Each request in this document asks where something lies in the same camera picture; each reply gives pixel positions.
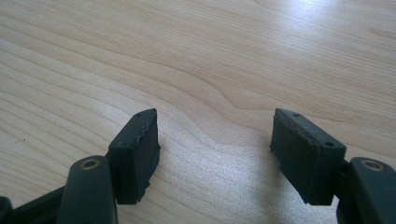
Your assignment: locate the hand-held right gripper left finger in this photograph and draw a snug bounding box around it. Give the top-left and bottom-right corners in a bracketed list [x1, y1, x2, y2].
[106, 107, 162, 206]

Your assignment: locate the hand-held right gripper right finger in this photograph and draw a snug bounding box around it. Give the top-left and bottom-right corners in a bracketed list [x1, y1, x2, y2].
[269, 107, 347, 207]

